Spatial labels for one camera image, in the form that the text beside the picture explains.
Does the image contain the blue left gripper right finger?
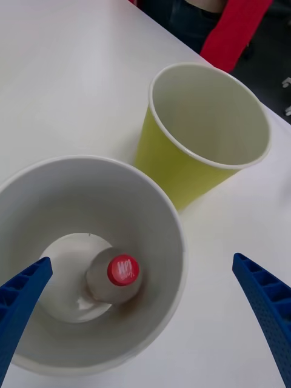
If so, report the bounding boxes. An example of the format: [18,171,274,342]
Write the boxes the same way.
[232,252,291,388]

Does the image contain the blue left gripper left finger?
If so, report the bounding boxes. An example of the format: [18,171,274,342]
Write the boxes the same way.
[0,256,53,383]

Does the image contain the small plastic bottle red cap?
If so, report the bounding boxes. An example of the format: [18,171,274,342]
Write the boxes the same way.
[86,247,143,306]

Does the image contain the person's forearm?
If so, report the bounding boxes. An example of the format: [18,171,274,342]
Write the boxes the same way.
[199,0,274,73]

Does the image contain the grey plastic waste bin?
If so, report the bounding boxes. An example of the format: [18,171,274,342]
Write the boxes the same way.
[0,155,189,377]

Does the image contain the yellow-green plastic waste bin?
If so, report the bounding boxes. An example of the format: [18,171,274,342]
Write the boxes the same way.
[133,62,272,212]

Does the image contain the person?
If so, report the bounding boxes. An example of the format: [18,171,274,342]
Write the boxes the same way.
[129,0,231,55]

